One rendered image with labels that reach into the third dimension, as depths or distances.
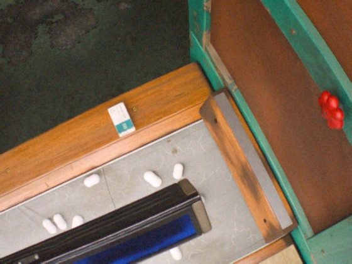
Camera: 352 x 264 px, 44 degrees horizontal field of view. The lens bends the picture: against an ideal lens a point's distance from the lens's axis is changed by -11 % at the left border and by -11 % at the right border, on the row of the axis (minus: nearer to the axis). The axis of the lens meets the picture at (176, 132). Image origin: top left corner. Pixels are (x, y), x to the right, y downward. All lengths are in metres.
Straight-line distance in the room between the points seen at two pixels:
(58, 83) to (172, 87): 1.00
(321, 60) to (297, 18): 0.05
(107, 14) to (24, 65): 0.43
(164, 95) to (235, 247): 0.35
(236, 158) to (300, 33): 0.42
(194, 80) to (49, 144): 0.33
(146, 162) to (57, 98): 0.99
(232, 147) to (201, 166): 0.12
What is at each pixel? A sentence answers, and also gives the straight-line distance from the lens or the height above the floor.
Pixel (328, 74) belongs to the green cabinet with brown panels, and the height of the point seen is 1.25.
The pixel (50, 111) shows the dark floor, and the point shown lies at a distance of 1.90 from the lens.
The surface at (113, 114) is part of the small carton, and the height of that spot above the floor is 0.79.
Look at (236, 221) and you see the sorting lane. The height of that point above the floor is 0.74.
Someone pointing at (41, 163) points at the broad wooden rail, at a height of 0.76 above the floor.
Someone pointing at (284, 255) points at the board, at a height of 0.78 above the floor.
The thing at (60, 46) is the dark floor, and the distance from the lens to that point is 2.02.
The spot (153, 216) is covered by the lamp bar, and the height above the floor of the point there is 1.11.
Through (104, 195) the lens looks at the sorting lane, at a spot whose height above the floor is 0.74.
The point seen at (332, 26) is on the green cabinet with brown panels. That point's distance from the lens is 0.46.
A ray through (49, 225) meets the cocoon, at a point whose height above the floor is 0.76.
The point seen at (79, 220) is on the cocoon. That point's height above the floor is 0.76.
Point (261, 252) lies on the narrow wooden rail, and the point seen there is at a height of 0.76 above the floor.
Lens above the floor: 1.67
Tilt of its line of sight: 70 degrees down
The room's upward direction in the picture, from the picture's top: 7 degrees counter-clockwise
